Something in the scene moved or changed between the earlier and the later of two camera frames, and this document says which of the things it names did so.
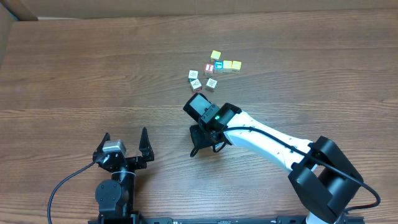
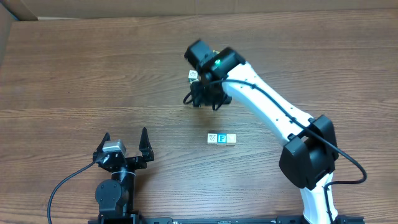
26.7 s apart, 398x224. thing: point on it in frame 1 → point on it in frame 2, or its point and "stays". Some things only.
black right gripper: [199, 140] → [203, 95]
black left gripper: [125, 162] stays
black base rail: [346, 219] stays
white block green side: [193, 74] stays
